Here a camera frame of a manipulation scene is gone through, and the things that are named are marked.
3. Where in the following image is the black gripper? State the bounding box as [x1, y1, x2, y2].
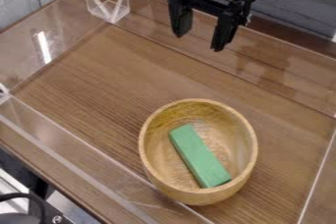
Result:
[166, 0, 256, 52]

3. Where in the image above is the green rectangular block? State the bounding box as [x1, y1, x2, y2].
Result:
[168, 124, 230, 189]

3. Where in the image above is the clear acrylic tray wall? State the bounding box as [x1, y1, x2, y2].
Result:
[0, 84, 212, 224]

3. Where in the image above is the black cable bottom left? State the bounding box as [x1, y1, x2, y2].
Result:
[0, 192, 46, 224]

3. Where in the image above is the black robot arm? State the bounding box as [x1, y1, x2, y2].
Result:
[166, 0, 254, 52]

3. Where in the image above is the brown wooden bowl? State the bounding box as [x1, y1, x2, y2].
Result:
[137, 98, 258, 205]

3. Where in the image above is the clear acrylic corner bracket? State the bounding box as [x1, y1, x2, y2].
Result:
[85, 0, 129, 25]

